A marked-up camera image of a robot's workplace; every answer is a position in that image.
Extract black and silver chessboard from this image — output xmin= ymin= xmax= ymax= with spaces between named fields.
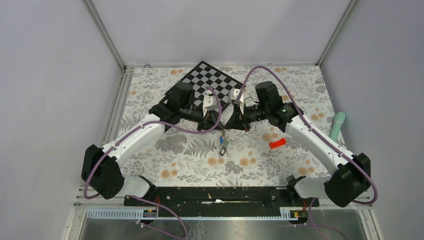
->
xmin=179 ymin=61 xmax=242 ymax=111

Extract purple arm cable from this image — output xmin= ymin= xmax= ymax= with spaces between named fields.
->
xmin=235 ymin=65 xmax=379 ymax=240
xmin=82 ymin=86 xmax=223 ymax=240

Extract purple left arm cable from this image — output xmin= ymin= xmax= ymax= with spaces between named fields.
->
xmin=82 ymin=86 xmax=223 ymax=240

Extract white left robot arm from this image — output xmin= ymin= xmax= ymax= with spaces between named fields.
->
xmin=81 ymin=82 xmax=223 ymax=206

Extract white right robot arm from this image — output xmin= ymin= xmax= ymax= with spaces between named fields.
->
xmin=224 ymin=81 xmax=372 ymax=208

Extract blue key tag with key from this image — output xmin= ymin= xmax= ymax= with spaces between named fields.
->
xmin=219 ymin=136 xmax=225 ymax=145

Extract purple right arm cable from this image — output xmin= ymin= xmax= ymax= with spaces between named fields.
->
xmin=235 ymin=65 xmax=379 ymax=240

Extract grey metal key holder plate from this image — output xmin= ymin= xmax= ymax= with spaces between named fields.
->
xmin=219 ymin=129 xmax=230 ymax=156

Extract mint green handle tool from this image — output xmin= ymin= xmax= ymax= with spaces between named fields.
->
xmin=329 ymin=112 xmax=346 ymax=141

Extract floral table mat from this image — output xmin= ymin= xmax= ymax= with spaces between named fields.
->
xmin=121 ymin=66 xmax=335 ymax=187

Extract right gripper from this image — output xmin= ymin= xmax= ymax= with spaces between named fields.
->
xmin=224 ymin=101 xmax=270 ymax=132

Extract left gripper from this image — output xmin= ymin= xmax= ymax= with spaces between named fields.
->
xmin=180 ymin=104 xmax=224 ymax=133

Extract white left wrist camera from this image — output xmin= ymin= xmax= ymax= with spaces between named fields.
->
xmin=202 ymin=90 xmax=219 ymax=113

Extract aluminium frame rails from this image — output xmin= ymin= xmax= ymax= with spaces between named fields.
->
xmin=82 ymin=0 xmax=379 ymax=240

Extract red key tag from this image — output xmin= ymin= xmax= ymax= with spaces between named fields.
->
xmin=268 ymin=137 xmax=287 ymax=149

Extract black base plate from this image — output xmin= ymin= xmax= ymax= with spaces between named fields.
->
xmin=124 ymin=186 xmax=320 ymax=218

